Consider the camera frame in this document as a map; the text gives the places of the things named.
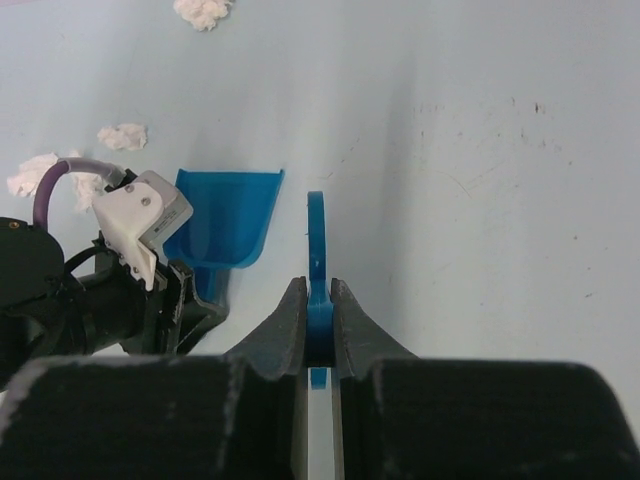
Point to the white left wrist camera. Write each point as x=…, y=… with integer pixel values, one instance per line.
x=137, y=219

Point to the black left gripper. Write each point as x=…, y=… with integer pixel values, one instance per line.
x=53, y=306

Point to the white paper scrap elongated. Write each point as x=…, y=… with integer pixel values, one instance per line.
x=86, y=187

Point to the blue plastic dustpan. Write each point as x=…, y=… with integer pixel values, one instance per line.
x=229, y=225

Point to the blue plastic hand brush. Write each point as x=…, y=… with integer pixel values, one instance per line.
x=319, y=330

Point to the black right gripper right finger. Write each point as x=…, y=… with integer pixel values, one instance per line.
x=358, y=340

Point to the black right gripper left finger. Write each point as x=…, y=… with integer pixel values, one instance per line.
x=276, y=347

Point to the white paper scrap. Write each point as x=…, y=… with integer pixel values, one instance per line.
x=202, y=15
x=30, y=173
x=127, y=136

